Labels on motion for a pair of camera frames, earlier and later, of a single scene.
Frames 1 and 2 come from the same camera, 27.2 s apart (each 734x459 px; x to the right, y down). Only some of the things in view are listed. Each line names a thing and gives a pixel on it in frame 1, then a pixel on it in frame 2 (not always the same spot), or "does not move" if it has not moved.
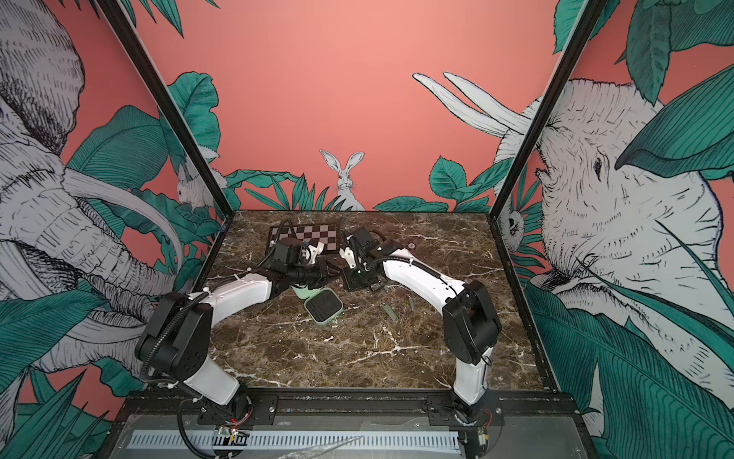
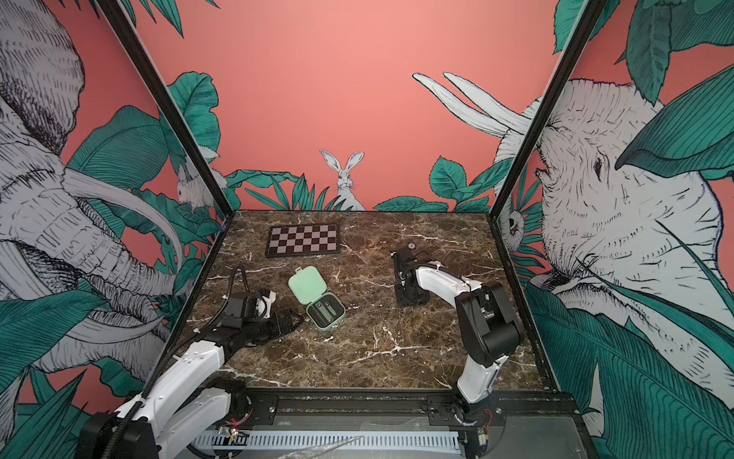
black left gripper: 323,273 → 278,327
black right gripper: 349,282 → 402,300
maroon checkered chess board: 328,234 does not move
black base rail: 402,407 does not move
